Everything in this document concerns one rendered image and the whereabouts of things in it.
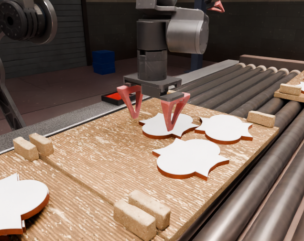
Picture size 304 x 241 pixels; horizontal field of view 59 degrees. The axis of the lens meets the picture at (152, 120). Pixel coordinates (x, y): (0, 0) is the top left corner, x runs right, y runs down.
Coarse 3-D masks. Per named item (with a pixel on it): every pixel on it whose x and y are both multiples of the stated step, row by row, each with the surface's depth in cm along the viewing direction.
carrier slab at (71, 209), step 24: (0, 168) 45; (24, 168) 45; (48, 168) 45; (72, 192) 39; (48, 216) 35; (72, 216) 35; (96, 216) 35; (24, 240) 31; (48, 240) 31; (72, 240) 31; (96, 240) 31; (120, 240) 31
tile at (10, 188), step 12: (0, 180) 37; (12, 180) 37; (24, 180) 37; (0, 192) 34; (12, 192) 34; (24, 192) 34; (36, 192) 34; (0, 204) 32; (12, 204) 32; (24, 204) 32; (36, 204) 32; (0, 216) 31; (12, 216) 31; (24, 216) 31; (0, 228) 29; (12, 228) 29
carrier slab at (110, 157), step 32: (96, 128) 59; (128, 128) 59; (256, 128) 59; (64, 160) 47; (96, 160) 47; (128, 160) 47; (96, 192) 39; (128, 192) 39; (160, 192) 39; (192, 192) 39
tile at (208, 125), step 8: (200, 120) 62; (208, 120) 61; (216, 120) 61; (224, 120) 61; (232, 120) 61; (240, 120) 61; (200, 128) 57; (208, 128) 57; (216, 128) 57; (224, 128) 57; (232, 128) 57; (240, 128) 57; (248, 128) 58; (208, 136) 54; (216, 136) 53; (224, 136) 53; (232, 136) 53; (240, 136) 53; (248, 136) 54
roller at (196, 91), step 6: (246, 66) 126; (252, 66) 128; (234, 72) 116; (240, 72) 118; (246, 72) 122; (222, 78) 106; (228, 78) 109; (204, 84) 98; (210, 84) 99; (216, 84) 101; (192, 90) 91; (198, 90) 92; (204, 90) 94; (192, 96) 89
